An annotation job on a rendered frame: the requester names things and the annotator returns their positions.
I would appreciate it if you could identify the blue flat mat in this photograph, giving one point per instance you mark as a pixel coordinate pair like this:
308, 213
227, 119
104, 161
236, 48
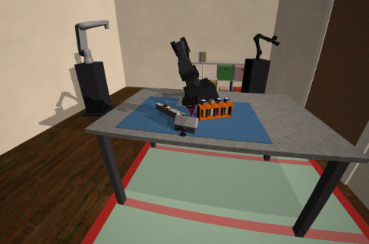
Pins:
244, 124

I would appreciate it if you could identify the orange tube rack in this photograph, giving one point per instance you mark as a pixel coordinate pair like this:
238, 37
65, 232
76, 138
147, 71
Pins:
208, 106

